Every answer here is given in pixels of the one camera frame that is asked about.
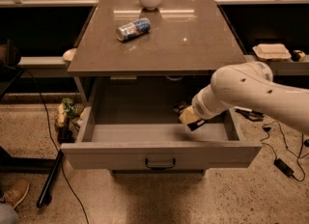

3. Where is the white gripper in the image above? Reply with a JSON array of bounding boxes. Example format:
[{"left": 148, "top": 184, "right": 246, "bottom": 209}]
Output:
[{"left": 179, "top": 85, "right": 231, "bottom": 131}]

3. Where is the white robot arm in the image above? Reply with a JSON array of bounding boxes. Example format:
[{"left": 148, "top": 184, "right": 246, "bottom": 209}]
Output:
[{"left": 179, "top": 62, "right": 309, "bottom": 135}]

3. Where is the open grey top drawer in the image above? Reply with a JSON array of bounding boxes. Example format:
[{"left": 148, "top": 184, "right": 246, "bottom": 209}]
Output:
[{"left": 60, "top": 75, "right": 263, "bottom": 171}]

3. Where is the grey cabinet with glossy top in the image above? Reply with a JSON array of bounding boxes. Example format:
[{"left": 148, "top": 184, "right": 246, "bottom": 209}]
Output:
[{"left": 69, "top": 0, "right": 244, "bottom": 105}]

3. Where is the white marker pen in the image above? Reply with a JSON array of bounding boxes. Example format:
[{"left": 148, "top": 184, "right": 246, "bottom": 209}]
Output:
[{"left": 234, "top": 106, "right": 252, "bottom": 112}]

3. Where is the white foam takeout container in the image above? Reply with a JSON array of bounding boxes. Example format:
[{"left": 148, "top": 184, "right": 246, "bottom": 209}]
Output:
[{"left": 253, "top": 43, "right": 291, "bottom": 61}]

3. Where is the blue silver soda can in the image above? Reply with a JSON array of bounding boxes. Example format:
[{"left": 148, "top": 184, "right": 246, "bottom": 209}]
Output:
[{"left": 116, "top": 17, "right": 151, "bottom": 42}]

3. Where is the snack bags pile on floor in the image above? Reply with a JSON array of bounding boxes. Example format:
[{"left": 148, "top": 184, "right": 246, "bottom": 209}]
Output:
[{"left": 55, "top": 98, "right": 85, "bottom": 144}]

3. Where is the small yellow black object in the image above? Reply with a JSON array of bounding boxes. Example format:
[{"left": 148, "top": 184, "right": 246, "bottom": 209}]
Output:
[{"left": 292, "top": 50, "right": 306, "bottom": 62}]

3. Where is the black metal stand leg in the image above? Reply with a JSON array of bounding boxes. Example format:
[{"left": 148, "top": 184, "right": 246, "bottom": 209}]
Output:
[{"left": 36, "top": 151, "right": 64, "bottom": 209}]

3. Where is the white plate on ledge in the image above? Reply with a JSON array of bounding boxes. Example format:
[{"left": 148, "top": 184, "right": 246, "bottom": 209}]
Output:
[{"left": 63, "top": 48, "right": 76, "bottom": 62}]

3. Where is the brown shoe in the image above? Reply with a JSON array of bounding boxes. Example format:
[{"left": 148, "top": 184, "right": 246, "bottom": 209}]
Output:
[{"left": 4, "top": 179, "right": 30, "bottom": 209}]

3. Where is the black drawer handle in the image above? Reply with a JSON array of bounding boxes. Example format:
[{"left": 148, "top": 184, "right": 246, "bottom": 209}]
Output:
[{"left": 145, "top": 158, "right": 176, "bottom": 171}]

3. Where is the black power adapter with cable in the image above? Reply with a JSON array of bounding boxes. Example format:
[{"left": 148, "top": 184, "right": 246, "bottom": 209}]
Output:
[{"left": 260, "top": 120, "right": 309, "bottom": 182}]

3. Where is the black cable on floor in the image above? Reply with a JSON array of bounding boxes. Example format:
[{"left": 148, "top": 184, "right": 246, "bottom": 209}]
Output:
[{"left": 22, "top": 68, "right": 91, "bottom": 224}]

